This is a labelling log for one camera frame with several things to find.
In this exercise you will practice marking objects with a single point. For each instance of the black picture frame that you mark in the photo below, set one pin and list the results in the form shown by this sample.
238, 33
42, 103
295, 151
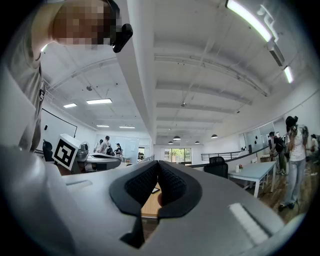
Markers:
155, 190

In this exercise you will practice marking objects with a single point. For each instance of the ceiling air conditioner unit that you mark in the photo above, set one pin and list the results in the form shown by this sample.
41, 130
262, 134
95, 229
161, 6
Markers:
276, 56

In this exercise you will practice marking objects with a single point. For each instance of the ceiling light strip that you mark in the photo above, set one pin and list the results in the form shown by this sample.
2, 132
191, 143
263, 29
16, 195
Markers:
250, 20
288, 74

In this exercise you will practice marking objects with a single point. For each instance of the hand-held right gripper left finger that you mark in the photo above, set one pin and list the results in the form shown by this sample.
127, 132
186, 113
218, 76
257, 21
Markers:
75, 212

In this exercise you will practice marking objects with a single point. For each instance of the black metal railing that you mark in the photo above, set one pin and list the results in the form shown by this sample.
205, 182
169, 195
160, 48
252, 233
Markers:
220, 155
148, 158

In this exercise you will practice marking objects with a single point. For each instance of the black head-worn camera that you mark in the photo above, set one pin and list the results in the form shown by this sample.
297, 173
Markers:
123, 37

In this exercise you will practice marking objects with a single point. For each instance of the small pink flower pot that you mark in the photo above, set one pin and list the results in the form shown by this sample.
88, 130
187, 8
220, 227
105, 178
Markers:
241, 166

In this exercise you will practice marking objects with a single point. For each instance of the person's head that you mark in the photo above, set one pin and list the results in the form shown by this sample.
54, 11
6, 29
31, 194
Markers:
82, 22

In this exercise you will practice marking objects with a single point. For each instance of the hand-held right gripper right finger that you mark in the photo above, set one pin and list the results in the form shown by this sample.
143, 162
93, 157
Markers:
212, 200

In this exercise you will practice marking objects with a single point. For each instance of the black office chair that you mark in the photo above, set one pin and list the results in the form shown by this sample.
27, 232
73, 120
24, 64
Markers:
216, 167
47, 151

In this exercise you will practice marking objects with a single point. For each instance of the small white bottle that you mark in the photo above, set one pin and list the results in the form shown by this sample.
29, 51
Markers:
237, 168

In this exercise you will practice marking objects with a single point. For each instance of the glass balcony door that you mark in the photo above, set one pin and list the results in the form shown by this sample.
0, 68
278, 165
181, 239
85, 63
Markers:
178, 155

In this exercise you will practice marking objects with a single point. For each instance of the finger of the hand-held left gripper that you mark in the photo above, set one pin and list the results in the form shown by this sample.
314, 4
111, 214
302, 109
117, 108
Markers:
102, 156
105, 165

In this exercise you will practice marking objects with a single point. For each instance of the long pale table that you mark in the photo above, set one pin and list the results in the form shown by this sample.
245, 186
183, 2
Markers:
252, 171

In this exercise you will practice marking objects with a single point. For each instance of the person's grey shirt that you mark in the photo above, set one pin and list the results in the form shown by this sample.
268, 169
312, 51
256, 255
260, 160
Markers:
25, 65

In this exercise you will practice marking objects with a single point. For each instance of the ceiling panel light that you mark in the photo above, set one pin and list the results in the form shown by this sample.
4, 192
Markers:
70, 105
99, 101
103, 126
127, 127

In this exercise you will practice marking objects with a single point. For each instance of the person's left forearm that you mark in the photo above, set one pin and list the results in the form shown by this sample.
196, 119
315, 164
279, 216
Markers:
64, 170

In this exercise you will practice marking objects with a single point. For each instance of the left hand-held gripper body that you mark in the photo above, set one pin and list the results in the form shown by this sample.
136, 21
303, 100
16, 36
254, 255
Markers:
65, 153

